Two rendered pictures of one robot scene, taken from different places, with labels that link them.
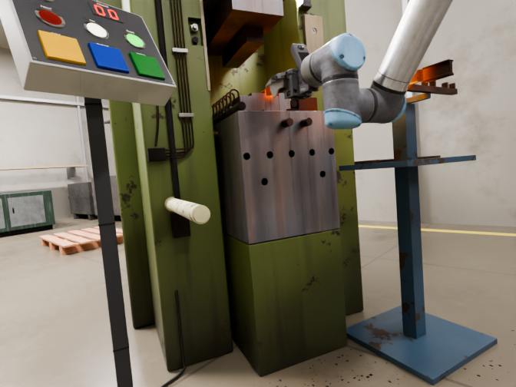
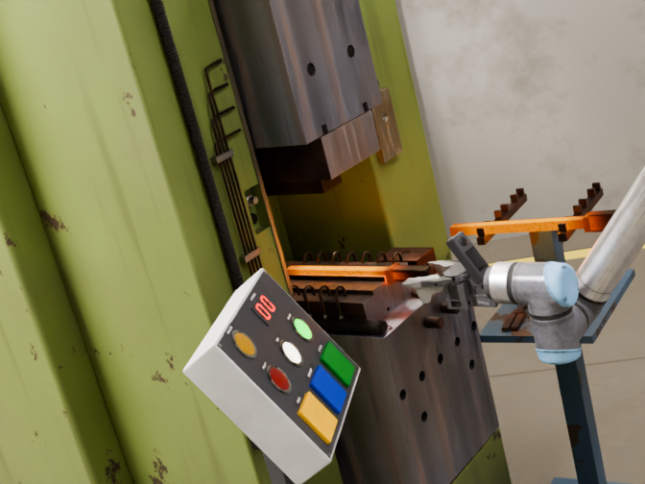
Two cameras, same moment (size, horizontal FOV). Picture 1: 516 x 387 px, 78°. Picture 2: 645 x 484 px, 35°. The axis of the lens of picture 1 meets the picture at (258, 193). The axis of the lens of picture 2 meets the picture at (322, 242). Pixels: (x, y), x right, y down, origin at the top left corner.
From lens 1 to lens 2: 170 cm
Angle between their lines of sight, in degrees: 29
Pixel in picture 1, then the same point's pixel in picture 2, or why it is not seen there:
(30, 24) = (288, 408)
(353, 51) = (570, 286)
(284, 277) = not seen: outside the picture
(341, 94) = (564, 334)
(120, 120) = (66, 358)
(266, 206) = (431, 448)
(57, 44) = (317, 417)
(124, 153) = (87, 416)
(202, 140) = not seen: hidden behind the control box
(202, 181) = not seen: hidden behind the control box
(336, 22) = (401, 80)
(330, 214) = (488, 414)
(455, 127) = (481, 43)
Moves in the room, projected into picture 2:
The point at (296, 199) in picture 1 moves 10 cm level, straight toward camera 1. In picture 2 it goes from (455, 418) to (477, 433)
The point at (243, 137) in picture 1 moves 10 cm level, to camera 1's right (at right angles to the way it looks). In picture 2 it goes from (394, 372) to (430, 353)
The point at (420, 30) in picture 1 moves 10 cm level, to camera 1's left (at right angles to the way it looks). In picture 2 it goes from (632, 254) to (596, 272)
